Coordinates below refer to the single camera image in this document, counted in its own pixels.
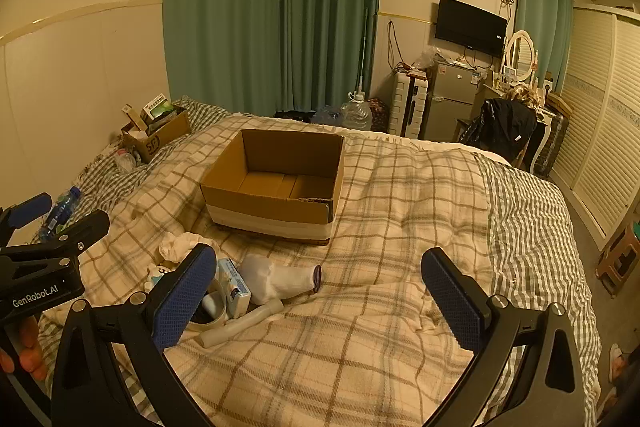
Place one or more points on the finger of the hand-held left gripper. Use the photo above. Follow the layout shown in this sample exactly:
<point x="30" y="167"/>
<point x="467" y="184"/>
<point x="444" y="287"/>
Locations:
<point x="75" y="232"/>
<point x="31" y="208"/>

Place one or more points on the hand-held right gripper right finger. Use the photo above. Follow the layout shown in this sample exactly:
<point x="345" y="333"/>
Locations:
<point x="452" y="294"/>

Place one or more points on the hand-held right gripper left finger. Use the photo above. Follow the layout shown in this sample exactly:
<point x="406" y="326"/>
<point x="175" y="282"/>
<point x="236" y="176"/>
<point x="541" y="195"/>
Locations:
<point x="182" y="302"/>

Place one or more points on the person's left hand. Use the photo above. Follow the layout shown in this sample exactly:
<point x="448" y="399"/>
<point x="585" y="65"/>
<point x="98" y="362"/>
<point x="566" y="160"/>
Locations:
<point x="27" y="352"/>

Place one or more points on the blue label water bottle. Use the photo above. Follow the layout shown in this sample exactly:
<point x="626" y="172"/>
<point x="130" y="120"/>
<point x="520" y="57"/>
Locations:
<point x="59" y="212"/>

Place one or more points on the clear tape roll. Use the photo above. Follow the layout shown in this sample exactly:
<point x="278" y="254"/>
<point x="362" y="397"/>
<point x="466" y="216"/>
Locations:
<point x="212" y="309"/>

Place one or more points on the small white toy figure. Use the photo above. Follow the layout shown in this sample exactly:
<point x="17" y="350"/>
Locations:
<point x="159" y="277"/>

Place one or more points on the blue and white tissue pack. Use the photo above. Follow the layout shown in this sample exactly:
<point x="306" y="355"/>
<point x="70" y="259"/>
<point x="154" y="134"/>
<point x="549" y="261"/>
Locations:
<point x="234" y="284"/>

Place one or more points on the crumpled white cloth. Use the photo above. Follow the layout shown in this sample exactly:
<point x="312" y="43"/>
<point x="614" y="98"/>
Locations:
<point x="185" y="241"/>

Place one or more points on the white plastic tube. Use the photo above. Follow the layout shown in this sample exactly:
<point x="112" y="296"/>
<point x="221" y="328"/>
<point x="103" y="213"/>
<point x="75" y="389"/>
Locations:
<point x="245" y="322"/>

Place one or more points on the cream plaid blanket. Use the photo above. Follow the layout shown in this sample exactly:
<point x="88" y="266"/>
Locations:
<point x="380" y="297"/>

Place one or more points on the white sock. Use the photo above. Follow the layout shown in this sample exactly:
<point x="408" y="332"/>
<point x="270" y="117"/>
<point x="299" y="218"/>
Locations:
<point x="270" y="279"/>

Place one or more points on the small printed cardboard box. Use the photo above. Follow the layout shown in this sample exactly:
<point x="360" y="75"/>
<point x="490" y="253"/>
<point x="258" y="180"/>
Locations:
<point x="160" y="139"/>

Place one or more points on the large open cardboard box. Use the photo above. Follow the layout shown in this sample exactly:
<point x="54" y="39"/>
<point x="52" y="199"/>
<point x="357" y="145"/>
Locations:
<point x="280" y="202"/>

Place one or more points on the green and white carton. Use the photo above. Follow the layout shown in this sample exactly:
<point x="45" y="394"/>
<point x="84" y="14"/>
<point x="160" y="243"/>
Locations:
<point x="157" y="107"/>

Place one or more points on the wooden stool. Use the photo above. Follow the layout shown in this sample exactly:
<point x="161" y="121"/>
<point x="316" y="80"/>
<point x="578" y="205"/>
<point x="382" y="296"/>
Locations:
<point x="620" y="257"/>

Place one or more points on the white slipper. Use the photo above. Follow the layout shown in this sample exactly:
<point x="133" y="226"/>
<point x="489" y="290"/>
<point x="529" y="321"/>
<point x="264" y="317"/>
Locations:
<point x="616" y="362"/>

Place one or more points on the black jacket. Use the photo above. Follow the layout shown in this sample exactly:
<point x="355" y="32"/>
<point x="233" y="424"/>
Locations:
<point x="502" y="124"/>

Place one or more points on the dark checked suitcase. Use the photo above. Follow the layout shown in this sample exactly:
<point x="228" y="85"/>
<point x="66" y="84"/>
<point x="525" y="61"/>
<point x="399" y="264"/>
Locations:
<point x="555" y="142"/>

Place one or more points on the dark patterned bag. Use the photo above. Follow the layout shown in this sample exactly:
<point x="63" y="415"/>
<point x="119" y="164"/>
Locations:
<point x="380" y="114"/>

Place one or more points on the grey small fridge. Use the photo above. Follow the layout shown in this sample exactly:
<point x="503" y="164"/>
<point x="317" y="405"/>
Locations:
<point x="452" y="99"/>

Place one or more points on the white ribbed suitcase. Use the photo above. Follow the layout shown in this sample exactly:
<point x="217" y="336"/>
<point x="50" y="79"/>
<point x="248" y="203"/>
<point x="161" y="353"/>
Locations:
<point x="407" y="104"/>

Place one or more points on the large clear water jug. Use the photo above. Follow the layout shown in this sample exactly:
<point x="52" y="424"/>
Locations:
<point x="357" y="114"/>

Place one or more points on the pack of water bottles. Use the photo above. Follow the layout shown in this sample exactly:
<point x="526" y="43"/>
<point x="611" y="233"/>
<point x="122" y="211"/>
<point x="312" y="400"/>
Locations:
<point x="330" y="115"/>

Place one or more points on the white louvred wardrobe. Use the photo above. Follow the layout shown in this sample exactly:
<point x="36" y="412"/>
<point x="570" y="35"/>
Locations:
<point x="600" y="117"/>

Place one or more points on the clear plastic bag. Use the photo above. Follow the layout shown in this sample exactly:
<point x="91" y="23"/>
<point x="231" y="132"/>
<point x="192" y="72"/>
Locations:
<point x="430" y="57"/>

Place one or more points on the white oval mirror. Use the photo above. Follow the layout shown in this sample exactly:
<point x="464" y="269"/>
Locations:
<point x="519" y="52"/>

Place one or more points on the mop pole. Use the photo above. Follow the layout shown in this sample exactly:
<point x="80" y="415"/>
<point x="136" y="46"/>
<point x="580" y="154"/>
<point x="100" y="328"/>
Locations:
<point x="362" y="57"/>

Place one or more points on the narrow green curtain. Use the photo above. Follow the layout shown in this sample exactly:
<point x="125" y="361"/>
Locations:
<point x="545" y="17"/>

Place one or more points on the wide green curtain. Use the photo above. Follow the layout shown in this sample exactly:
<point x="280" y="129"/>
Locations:
<point x="270" y="7"/>

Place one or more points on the black wall television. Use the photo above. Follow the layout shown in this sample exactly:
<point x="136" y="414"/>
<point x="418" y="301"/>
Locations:
<point x="470" y="27"/>

